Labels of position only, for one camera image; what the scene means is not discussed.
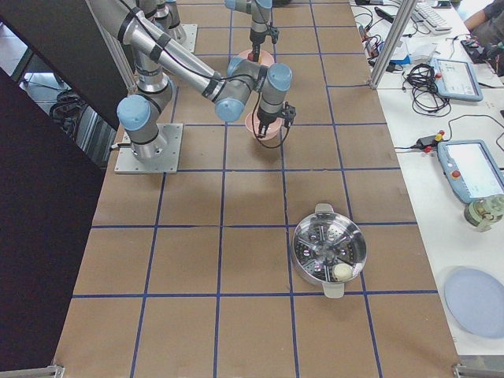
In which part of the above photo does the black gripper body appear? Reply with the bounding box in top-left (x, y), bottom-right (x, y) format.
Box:
top-left (258, 109), bottom-right (295, 128)
top-left (251, 38), bottom-right (265, 62)

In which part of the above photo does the pink bowl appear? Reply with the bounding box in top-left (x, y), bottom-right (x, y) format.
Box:
top-left (245, 111), bottom-right (283, 142)

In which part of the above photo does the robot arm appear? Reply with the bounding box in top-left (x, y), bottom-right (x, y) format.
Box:
top-left (135, 1), bottom-right (279, 66)
top-left (89, 1), bottom-right (296, 161)

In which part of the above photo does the pink plate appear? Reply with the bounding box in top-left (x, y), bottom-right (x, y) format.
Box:
top-left (237, 49), bottom-right (275, 72)

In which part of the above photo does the light blue plate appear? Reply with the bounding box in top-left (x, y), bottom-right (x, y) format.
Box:
top-left (444, 268), bottom-right (503, 339)

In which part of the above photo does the blue white box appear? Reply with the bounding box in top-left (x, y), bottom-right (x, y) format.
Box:
top-left (390, 40), bottom-right (411, 65)

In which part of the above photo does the steel steamer pot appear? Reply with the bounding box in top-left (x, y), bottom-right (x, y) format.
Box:
top-left (291, 202), bottom-right (367, 298)

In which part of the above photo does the blue teach pendant far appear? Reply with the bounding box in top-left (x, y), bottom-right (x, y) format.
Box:
top-left (429, 57), bottom-right (483, 102)

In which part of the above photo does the blue teach pendant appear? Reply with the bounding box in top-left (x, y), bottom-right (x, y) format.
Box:
top-left (429, 57), bottom-right (483, 102)
top-left (437, 139), bottom-right (503, 204)

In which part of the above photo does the blue teach pendant near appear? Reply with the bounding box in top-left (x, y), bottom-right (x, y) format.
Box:
top-left (437, 139), bottom-right (503, 204)

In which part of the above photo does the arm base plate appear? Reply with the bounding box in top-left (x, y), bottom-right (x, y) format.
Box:
top-left (172, 24), bottom-right (198, 53)
top-left (114, 124), bottom-right (183, 174)

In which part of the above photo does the black cable bundle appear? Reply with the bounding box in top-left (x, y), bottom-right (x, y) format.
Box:
top-left (403, 65), bottom-right (452, 117)

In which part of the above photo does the aluminium frame post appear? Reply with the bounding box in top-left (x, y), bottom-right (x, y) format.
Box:
top-left (369, 0), bottom-right (417, 89)

